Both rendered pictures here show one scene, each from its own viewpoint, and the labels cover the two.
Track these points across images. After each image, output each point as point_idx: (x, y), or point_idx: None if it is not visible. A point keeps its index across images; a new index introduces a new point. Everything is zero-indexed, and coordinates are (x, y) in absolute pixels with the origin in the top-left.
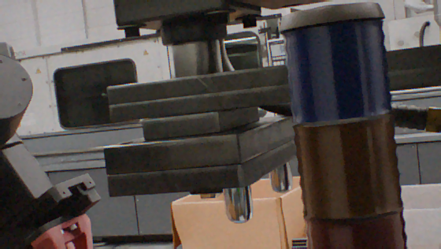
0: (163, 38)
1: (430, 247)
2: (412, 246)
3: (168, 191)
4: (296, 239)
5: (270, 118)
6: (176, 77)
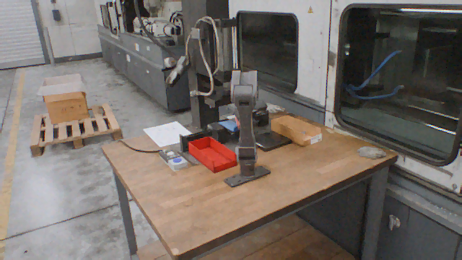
0: (230, 80)
1: (115, 159)
2: (115, 162)
3: None
4: (182, 135)
5: (211, 95)
6: (230, 86)
